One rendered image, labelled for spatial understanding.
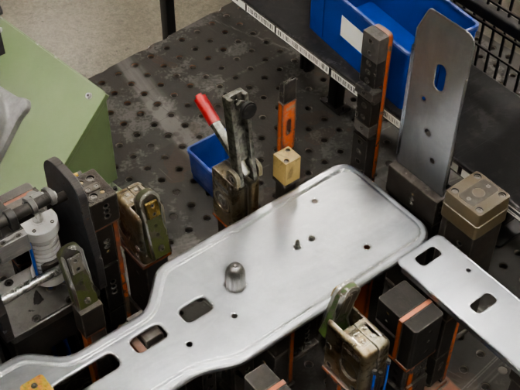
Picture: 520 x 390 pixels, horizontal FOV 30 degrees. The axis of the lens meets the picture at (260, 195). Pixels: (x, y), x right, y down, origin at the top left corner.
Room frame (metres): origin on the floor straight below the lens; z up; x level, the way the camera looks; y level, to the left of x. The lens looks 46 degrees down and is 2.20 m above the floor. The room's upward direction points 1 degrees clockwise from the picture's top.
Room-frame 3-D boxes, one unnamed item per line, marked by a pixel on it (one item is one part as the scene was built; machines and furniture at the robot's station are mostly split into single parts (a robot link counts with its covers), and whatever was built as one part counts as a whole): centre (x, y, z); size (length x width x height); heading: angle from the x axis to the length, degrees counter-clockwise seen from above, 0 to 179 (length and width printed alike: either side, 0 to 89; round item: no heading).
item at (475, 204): (1.10, -0.36, 0.88); 0.08 x 0.08 x 0.36; 39
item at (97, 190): (1.04, 0.26, 0.91); 0.07 x 0.05 x 0.42; 39
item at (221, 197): (1.15, 0.04, 0.88); 0.07 x 0.06 x 0.35; 39
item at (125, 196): (1.07, 0.20, 0.88); 0.11 x 0.09 x 0.37; 39
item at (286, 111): (1.21, -0.04, 0.95); 0.03 x 0.01 x 0.50; 129
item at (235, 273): (0.95, 0.04, 1.02); 0.03 x 0.03 x 0.07
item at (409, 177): (1.18, -0.27, 0.85); 0.12 x 0.03 x 0.30; 39
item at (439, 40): (1.18, -0.27, 1.17); 0.12 x 0.01 x 0.34; 39
